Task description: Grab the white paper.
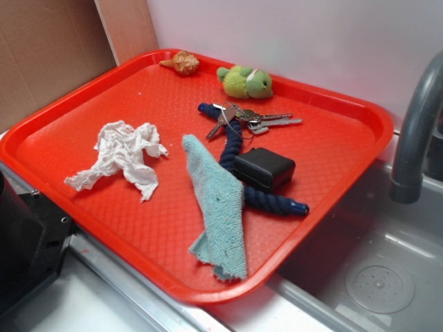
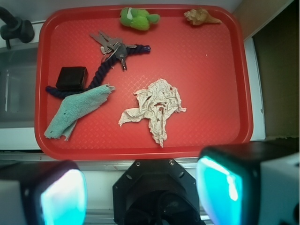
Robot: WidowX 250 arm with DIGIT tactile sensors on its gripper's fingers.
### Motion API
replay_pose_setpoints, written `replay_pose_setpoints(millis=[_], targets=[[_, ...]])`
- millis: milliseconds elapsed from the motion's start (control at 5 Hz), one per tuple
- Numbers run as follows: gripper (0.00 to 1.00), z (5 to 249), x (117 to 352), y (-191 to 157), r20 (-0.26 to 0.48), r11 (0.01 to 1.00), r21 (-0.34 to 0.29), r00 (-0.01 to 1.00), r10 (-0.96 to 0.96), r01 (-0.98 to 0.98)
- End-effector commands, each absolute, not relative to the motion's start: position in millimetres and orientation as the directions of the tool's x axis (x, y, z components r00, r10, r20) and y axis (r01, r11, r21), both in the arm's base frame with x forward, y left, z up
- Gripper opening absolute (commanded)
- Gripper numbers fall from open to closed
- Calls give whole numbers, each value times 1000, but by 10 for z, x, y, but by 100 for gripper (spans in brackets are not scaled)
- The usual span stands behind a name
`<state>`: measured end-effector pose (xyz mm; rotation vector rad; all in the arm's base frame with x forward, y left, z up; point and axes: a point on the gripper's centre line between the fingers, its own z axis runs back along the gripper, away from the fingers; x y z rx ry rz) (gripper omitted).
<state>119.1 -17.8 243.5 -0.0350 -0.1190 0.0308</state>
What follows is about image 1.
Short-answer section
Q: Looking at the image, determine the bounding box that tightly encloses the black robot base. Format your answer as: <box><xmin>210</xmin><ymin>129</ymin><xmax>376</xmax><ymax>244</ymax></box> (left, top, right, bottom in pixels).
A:
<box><xmin>1</xmin><ymin>175</ymin><xmax>73</xmax><ymax>317</ymax></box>

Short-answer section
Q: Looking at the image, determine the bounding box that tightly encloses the crumpled white paper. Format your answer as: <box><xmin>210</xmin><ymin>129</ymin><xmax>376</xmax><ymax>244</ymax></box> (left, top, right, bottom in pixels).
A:
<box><xmin>64</xmin><ymin>120</ymin><xmax>169</xmax><ymax>202</ymax></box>

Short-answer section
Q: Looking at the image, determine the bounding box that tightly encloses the red plastic tray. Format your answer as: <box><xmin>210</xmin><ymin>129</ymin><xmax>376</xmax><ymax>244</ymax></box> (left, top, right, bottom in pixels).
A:
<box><xmin>1</xmin><ymin>49</ymin><xmax>393</xmax><ymax>304</ymax></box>

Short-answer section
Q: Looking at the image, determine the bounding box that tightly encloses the light blue towel cloth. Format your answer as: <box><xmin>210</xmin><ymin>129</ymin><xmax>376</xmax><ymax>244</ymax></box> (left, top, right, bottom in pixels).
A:
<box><xmin>182</xmin><ymin>135</ymin><xmax>248</xmax><ymax>282</ymax></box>

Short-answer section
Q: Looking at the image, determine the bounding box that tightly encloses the black rectangular box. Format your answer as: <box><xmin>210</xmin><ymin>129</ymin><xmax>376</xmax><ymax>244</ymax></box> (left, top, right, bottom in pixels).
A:
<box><xmin>232</xmin><ymin>147</ymin><xmax>296</xmax><ymax>194</ymax></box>

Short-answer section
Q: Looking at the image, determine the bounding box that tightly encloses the silver key bunch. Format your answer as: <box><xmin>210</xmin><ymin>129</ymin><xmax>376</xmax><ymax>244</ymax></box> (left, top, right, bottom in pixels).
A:
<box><xmin>197</xmin><ymin>102</ymin><xmax>303</xmax><ymax>140</ymax></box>

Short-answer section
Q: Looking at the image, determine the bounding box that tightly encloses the green plush bird toy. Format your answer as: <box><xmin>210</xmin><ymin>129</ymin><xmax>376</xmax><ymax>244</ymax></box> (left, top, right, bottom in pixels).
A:
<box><xmin>217</xmin><ymin>65</ymin><xmax>273</xmax><ymax>99</ymax></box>

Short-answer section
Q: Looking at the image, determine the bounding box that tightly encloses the brown seashell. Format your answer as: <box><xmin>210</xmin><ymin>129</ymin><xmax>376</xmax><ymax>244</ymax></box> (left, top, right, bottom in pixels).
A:
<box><xmin>159</xmin><ymin>50</ymin><xmax>200</xmax><ymax>76</ymax></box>

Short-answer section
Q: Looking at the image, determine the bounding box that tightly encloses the grey plastic sink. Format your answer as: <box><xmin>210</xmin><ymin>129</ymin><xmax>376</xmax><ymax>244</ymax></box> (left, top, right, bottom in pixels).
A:
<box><xmin>269</xmin><ymin>161</ymin><xmax>442</xmax><ymax>331</ymax></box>

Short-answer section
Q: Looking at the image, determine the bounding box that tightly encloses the grey faucet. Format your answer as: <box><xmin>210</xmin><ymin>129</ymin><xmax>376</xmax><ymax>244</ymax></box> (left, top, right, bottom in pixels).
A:
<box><xmin>389</xmin><ymin>53</ymin><xmax>442</xmax><ymax>204</ymax></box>

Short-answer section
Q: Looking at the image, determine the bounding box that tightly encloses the brown cardboard panel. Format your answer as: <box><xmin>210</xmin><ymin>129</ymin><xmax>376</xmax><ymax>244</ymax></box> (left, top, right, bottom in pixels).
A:
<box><xmin>1</xmin><ymin>1</ymin><xmax>116</xmax><ymax>131</ymax></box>

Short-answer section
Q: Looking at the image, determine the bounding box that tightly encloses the dark blue rope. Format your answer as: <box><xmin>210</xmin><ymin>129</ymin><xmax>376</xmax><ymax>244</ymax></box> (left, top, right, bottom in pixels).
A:
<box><xmin>197</xmin><ymin>102</ymin><xmax>310</xmax><ymax>218</ymax></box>

